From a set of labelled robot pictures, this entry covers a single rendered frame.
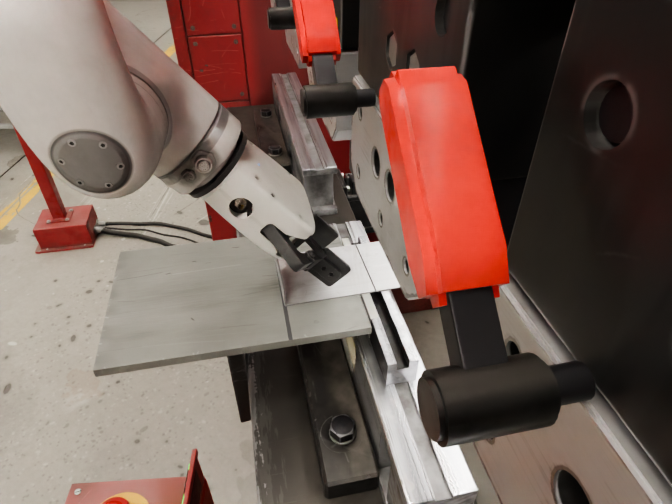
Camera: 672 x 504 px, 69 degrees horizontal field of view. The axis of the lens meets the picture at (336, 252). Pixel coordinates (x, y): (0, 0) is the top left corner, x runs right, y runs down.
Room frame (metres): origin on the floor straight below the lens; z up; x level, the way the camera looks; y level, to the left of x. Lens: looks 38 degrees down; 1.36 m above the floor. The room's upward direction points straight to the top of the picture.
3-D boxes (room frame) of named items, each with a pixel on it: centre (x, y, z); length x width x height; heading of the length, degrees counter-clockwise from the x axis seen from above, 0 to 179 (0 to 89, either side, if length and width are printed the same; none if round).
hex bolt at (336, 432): (0.28, -0.01, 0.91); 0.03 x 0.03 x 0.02
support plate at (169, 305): (0.40, 0.11, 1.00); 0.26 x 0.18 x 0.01; 102
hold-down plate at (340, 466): (0.38, 0.01, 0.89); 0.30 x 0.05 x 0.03; 12
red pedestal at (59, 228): (1.84, 1.26, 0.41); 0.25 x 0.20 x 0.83; 102
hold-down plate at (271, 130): (1.00, 0.14, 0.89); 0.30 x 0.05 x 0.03; 12
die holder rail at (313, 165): (0.96, 0.08, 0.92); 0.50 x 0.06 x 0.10; 12
